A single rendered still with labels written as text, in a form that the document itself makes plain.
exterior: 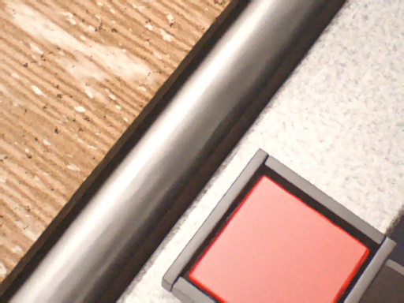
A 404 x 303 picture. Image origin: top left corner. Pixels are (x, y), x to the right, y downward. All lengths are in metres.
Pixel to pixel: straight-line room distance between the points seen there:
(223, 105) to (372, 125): 0.07
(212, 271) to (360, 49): 0.14
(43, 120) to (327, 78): 0.14
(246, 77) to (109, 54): 0.07
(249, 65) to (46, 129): 0.11
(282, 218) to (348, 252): 0.03
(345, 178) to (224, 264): 0.08
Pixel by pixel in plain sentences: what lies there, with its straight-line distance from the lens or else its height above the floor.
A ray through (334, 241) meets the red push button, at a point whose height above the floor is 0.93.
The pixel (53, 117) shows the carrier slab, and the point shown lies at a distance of 0.46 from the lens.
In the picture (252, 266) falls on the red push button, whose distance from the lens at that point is 0.45.
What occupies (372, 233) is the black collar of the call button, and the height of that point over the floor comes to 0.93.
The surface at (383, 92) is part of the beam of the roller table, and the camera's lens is 0.50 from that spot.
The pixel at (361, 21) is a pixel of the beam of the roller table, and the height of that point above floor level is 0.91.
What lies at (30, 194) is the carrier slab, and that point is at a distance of 0.45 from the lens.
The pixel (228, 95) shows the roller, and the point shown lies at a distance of 0.49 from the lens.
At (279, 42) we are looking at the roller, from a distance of 0.50.
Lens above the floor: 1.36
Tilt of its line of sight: 68 degrees down
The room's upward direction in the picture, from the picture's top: 12 degrees clockwise
